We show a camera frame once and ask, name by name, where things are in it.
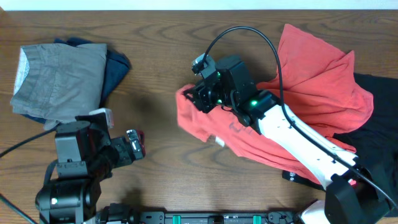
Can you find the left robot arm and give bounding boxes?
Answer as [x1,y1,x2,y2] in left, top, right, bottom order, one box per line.
[35,108,146,223]

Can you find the folded grey shorts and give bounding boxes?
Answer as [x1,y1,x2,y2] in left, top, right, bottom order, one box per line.
[10,44,107,129]

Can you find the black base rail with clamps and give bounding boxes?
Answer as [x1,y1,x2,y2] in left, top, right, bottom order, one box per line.
[92,203,299,224]

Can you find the folded navy blue garment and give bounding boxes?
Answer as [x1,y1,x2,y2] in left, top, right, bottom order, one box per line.
[22,37,132,124]

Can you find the red orange t-shirt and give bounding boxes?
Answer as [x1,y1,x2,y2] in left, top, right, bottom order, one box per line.
[175,24,374,184]

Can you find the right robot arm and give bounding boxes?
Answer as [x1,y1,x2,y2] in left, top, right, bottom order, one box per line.
[183,55,397,223]

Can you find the black garment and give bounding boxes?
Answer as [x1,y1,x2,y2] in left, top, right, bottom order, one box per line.
[282,73,398,218]

